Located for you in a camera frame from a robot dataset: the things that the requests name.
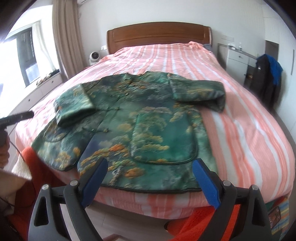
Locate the person's left forearm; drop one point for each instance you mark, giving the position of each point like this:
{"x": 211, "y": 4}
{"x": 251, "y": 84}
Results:
{"x": 9, "y": 182}

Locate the pink striped bed cover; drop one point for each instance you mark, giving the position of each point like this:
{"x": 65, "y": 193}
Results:
{"x": 242, "y": 129}

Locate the white bedside cabinet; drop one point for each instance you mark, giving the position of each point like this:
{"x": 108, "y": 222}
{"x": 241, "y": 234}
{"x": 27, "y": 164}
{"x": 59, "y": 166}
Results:
{"x": 235, "y": 62}

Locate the window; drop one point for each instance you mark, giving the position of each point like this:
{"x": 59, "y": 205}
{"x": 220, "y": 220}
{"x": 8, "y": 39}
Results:
{"x": 27, "y": 55}

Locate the white round fan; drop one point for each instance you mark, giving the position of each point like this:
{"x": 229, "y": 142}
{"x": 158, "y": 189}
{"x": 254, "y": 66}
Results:
{"x": 94, "y": 56}

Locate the person's left hand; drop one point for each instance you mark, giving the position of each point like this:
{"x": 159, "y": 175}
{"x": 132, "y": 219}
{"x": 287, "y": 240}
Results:
{"x": 3, "y": 156}

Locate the white knitted cloth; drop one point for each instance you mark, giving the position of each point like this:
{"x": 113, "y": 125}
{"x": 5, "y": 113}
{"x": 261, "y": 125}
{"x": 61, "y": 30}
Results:
{"x": 20, "y": 169}

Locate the white window seat cabinet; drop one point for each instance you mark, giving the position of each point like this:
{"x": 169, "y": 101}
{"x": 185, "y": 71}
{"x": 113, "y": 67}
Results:
{"x": 34, "y": 95}

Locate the grey blue pillow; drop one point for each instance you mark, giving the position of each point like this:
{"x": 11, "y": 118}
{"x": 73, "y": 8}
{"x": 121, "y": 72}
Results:
{"x": 208, "y": 47}

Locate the green printed jacket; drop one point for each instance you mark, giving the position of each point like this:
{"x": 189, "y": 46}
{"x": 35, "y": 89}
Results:
{"x": 150, "y": 129}

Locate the black chair with blue cloth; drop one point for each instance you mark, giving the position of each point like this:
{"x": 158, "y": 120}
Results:
{"x": 263, "y": 81}

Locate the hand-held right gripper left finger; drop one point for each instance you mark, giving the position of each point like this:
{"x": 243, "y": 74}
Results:
{"x": 94, "y": 180}

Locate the orange fluffy cloth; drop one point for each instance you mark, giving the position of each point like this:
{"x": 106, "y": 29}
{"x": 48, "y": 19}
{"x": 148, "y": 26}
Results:
{"x": 34, "y": 162}

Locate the white sheer curtain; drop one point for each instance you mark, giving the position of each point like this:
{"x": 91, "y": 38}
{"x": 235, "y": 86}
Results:
{"x": 42, "y": 48}

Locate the multicoloured striped mat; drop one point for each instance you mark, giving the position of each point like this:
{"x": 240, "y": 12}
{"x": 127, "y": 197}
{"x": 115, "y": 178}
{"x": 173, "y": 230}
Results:
{"x": 283, "y": 208}

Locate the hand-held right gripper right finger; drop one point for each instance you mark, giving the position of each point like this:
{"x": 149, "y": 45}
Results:
{"x": 205, "y": 183}

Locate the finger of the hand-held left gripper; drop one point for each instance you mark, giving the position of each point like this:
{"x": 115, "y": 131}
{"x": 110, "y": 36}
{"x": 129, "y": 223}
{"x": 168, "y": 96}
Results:
{"x": 19, "y": 115}

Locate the blue cloth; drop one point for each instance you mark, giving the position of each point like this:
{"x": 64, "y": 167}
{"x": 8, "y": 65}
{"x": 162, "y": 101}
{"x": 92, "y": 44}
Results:
{"x": 276, "y": 69}

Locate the beige curtain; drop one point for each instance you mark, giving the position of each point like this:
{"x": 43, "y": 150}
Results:
{"x": 66, "y": 34}

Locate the wooden headboard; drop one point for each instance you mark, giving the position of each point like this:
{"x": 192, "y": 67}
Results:
{"x": 159, "y": 36}

